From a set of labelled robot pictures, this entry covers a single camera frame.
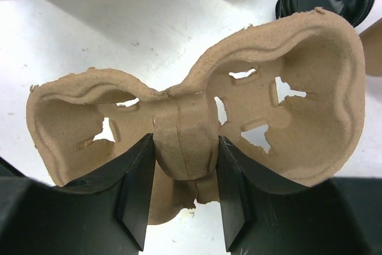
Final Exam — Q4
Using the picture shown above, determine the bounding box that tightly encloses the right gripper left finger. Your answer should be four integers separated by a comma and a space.
1, 134, 156, 254

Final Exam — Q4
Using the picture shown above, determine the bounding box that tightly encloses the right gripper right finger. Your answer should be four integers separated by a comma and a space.
217, 137, 381, 254

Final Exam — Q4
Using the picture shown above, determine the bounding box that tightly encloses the single brown cardboard cup carrier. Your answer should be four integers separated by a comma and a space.
26, 8, 365, 225

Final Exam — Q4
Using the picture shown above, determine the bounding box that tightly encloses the brown paper cup stack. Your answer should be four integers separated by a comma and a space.
360, 19, 382, 77

